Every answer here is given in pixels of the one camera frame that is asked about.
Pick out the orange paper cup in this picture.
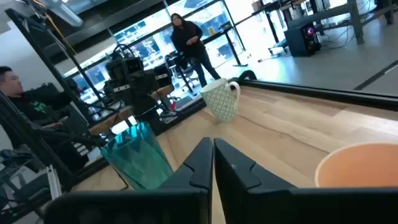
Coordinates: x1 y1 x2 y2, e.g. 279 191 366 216
314 142 398 189

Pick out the black computer tower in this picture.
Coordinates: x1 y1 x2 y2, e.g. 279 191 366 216
284 21 322 57

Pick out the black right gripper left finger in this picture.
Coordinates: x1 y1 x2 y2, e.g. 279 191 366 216
43 136 214 224

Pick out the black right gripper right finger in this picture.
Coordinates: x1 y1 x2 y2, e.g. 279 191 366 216
213 138 398 224

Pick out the white green patterned mug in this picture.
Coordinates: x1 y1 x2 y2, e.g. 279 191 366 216
200 77 241 123

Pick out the green round bowl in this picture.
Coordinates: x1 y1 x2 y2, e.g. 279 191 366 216
99 121 174 190

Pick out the person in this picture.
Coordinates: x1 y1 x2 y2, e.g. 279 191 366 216
0 65 91 175
170 12 221 88

